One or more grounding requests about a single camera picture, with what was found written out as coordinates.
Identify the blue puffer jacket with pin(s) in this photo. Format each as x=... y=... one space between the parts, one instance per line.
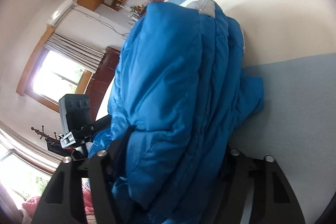
x=178 y=93

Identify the pink sleeved left forearm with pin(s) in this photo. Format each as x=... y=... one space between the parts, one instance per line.
x=65 y=200

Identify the black gloved left hand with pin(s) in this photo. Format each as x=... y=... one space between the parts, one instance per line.
x=80 y=152

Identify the dark wooden headboard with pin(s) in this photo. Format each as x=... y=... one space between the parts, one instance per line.
x=101 y=79

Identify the model ship on sill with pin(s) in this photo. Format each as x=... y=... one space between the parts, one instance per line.
x=53 y=143

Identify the striped grey curtain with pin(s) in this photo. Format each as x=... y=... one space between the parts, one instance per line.
x=87 y=56

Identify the white air conditioner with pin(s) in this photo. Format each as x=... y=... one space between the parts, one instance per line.
x=59 y=13

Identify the white and blue bedspread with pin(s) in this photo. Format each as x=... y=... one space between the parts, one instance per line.
x=290 y=45

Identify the window with wooden frame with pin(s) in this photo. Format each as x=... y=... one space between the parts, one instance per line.
x=47 y=75

